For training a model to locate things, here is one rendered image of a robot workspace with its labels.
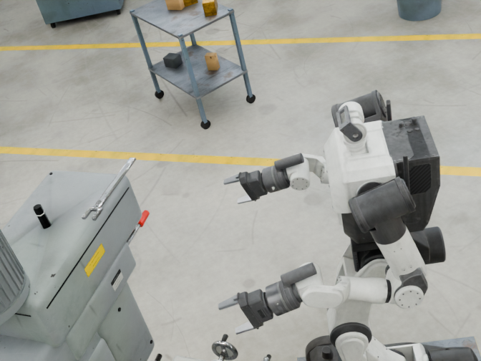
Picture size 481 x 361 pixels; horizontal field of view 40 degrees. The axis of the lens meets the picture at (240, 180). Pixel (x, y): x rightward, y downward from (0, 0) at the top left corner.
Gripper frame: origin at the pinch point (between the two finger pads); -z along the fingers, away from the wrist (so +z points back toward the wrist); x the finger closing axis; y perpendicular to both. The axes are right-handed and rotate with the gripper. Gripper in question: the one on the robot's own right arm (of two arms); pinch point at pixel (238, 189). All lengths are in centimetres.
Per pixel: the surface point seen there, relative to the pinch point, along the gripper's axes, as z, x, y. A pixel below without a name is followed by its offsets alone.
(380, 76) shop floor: 16, -188, -287
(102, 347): -21, 27, 73
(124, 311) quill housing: -20, 22, 58
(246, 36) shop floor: -103, -170, -395
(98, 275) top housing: -13, 43, 62
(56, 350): -21, 43, 82
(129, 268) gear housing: -14, 31, 51
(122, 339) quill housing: -23, 18, 64
